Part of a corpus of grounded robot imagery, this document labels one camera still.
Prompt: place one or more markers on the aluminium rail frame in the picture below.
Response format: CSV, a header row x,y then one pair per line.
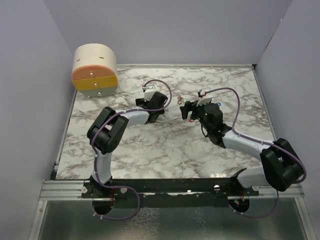
x,y
70,190

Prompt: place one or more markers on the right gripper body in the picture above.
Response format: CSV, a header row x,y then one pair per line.
x,y
199,112

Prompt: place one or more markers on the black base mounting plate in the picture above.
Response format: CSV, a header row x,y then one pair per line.
x,y
166,192

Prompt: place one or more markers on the red carabiner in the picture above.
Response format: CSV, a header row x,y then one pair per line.
x,y
179,100

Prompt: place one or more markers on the round three-drawer storage box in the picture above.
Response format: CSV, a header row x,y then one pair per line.
x,y
94,71

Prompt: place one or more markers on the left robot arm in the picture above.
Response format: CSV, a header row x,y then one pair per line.
x,y
108,128

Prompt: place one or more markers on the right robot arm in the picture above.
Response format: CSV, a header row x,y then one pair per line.
x,y
280,167

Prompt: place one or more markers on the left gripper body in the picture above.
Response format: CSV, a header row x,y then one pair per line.
x,y
140,101

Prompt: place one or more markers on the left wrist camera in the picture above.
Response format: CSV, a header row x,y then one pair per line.
x,y
149,91

